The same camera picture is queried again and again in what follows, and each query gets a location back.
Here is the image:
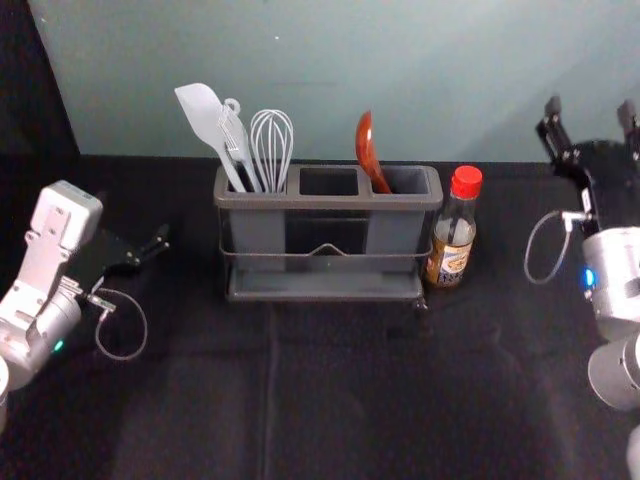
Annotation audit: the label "thin right gripper cable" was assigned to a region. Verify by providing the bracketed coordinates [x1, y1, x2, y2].
[523, 209, 597, 286]

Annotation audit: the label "grey silicone spatula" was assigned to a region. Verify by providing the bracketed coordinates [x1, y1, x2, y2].
[173, 82, 250, 194]

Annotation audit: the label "thin left gripper cable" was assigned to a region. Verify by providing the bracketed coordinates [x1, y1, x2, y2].
[85, 287, 149, 362]

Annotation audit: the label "black table cloth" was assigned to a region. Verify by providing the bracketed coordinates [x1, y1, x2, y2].
[0, 152, 640, 480]

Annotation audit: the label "grey whisk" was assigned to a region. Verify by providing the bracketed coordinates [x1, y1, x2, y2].
[249, 109, 295, 194]

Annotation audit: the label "red-brown ladle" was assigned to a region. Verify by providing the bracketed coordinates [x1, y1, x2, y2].
[355, 110, 394, 195]

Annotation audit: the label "sauce bottle with red cap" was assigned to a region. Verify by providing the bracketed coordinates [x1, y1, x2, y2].
[424, 164, 485, 290]

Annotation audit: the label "grey utensil rack with wire frame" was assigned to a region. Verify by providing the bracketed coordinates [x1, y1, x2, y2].
[213, 163, 444, 312]

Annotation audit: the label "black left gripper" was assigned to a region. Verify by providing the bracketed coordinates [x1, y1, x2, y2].
[63, 223, 172, 304]

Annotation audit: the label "black side panel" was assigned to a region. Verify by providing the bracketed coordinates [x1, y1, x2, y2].
[0, 0, 82, 169]

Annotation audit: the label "thin gripper cable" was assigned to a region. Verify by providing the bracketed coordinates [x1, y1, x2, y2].
[85, 287, 149, 362]
[523, 209, 597, 286]

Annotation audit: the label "pale wall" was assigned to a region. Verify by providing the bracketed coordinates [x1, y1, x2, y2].
[27, 0, 640, 166]

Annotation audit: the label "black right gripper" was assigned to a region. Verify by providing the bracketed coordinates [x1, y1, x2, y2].
[536, 96, 640, 235]

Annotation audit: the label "grey kitchen tongs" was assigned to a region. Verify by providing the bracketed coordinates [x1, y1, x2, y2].
[216, 97, 265, 194]

